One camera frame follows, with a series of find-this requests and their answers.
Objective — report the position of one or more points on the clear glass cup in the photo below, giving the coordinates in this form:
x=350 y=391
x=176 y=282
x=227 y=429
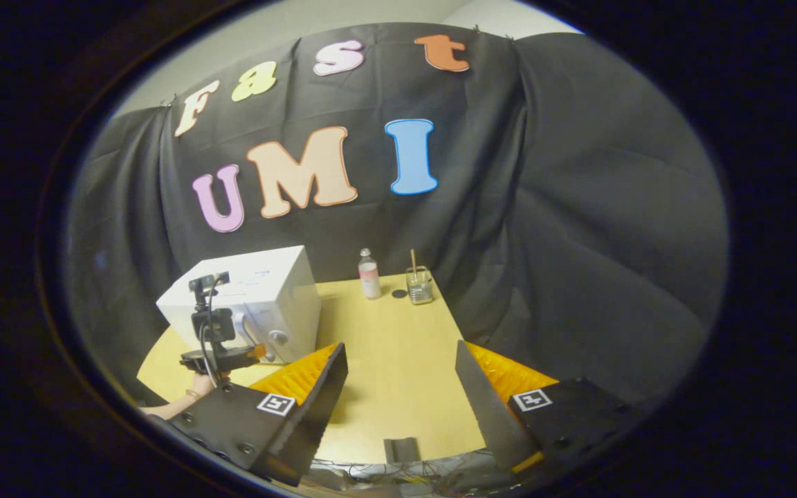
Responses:
x=420 y=287

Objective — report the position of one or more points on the wooden stick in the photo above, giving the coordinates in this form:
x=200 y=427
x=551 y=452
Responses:
x=413 y=259

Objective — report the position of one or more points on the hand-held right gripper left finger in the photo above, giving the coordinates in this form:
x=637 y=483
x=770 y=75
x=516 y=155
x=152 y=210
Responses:
x=315 y=415

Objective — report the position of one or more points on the small bottle with pink label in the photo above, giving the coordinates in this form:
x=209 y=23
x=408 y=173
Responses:
x=369 y=277

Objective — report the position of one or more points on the white microwave oven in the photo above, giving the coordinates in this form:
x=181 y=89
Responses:
x=281 y=297

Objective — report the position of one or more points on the black table clamp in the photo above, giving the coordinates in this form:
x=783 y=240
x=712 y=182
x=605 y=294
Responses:
x=402 y=449

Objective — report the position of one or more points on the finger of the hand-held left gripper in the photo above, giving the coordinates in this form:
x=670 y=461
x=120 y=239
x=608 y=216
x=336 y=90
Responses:
x=259 y=351

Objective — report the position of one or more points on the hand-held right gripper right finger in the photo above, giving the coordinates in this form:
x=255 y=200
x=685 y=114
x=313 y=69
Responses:
x=485 y=408

